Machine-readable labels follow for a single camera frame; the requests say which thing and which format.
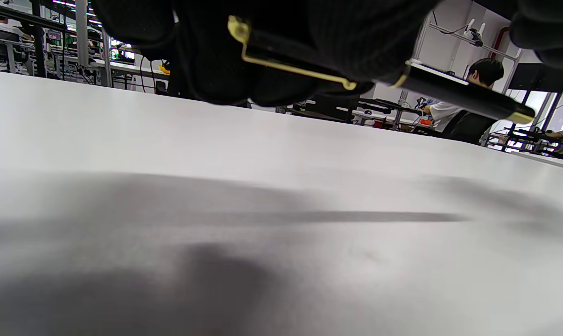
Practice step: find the person's left hand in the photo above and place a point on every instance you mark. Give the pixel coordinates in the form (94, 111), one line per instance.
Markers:
(207, 56)

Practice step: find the black gold fountain pen cap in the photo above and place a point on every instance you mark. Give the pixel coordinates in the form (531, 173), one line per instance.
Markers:
(267, 46)

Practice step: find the black gold fountain pen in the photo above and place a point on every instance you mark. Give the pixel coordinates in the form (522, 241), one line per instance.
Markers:
(463, 93)

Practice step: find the white desk with aluminium legs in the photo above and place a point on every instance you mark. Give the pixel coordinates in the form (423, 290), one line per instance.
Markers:
(92, 46)

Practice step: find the black chair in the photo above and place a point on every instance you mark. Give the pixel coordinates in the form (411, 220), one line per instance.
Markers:
(468, 128)

